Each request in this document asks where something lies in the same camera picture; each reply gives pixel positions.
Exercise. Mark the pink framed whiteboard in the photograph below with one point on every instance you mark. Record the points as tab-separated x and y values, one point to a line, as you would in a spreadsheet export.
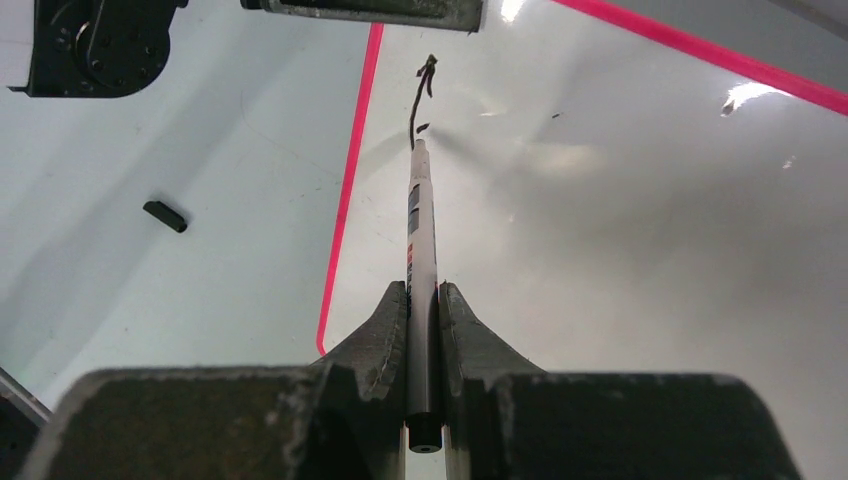
614	193

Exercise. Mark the black marker cap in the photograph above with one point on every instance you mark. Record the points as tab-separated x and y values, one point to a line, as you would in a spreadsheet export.
166	215

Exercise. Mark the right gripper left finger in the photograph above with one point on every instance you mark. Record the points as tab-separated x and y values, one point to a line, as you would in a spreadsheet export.
340	417

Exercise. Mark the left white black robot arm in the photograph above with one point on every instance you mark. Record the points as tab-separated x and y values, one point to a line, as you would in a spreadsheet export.
112	49

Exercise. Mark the white whiteboard marker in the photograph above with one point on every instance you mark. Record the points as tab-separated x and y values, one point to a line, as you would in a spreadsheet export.
423	417

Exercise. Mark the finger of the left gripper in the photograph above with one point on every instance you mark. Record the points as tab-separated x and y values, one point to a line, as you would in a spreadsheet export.
454	15

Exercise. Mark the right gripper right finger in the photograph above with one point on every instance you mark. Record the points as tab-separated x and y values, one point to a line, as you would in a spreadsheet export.
506	418

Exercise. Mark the aluminium frame profile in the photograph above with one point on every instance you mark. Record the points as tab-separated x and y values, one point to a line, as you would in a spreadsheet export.
17	399

